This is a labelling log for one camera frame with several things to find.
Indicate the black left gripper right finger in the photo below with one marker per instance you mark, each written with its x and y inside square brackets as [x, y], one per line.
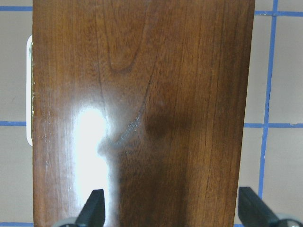
[252, 211]

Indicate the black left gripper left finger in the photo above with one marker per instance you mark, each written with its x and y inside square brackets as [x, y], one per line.
[93, 212]

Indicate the wooden drawer with white handle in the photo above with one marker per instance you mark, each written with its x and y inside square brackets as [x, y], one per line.
[29, 90]

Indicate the dark brown wooden cabinet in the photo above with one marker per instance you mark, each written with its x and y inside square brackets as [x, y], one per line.
[144, 99]

